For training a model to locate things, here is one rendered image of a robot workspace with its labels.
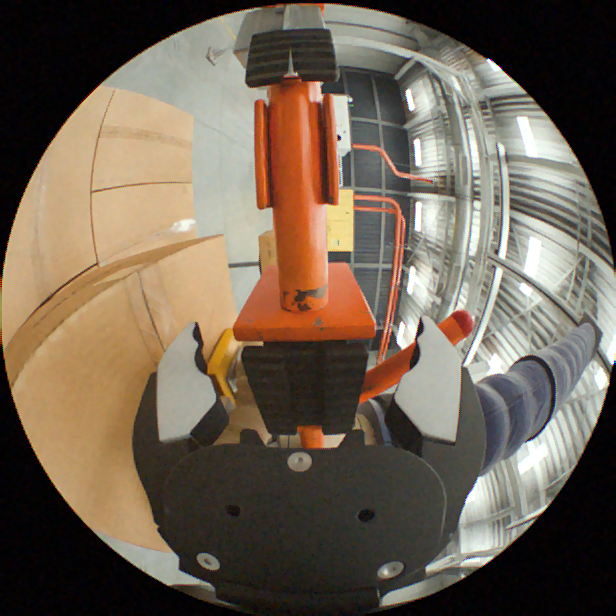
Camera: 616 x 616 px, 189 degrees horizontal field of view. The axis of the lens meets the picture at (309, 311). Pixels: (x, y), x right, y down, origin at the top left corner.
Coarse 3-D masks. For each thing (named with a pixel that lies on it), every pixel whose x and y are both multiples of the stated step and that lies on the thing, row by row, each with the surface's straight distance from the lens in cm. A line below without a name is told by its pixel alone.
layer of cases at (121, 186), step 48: (96, 96) 79; (144, 96) 92; (96, 144) 71; (144, 144) 84; (48, 192) 60; (96, 192) 66; (144, 192) 79; (192, 192) 106; (48, 240) 57; (96, 240) 63; (144, 240) 76; (48, 288) 55
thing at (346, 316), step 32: (256, 288) 12; (352, 288) 11; (256, 320) 9; (288, 320) 9; (320, 320) 8; (352, 320) 8; (256, 352) 8; (288, 352) 9; (320, 352) 9; (352, 352) 8; (256, 384) 10; (288, 384) 10; (320, 384) 10; (352, 384) 9; (288, 416) 11; (320, 416) 13; (352, 416) 12
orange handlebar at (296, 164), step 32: (288, 96) 9; (320, 96) 10; (256, 128) 9; (288, 128) 8; (320, 128) 9; (256, 160) 8; (288, 160) 8; (320, 160) 8; (256, 192) 8; (288, 192) 8; (320, 192) 8; (288, 224) 8; (320, 224) 8; (288, 256) 8; (320, 256) 8; (288, 288) 9; (320, 288) 9
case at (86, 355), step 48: (192, 240) 35; (96, 288) 19; (144, 288) 19; (192, 288) 25; (48, 336) 14; (96, 336) 16; (144, 336) 19; (48, 384) 14; (96, 384) 16; (144, 384) 19; (48, 432) 15; (96, 432) 16; (96, 480) 17; (96, 528) 19; (144, 528) 22
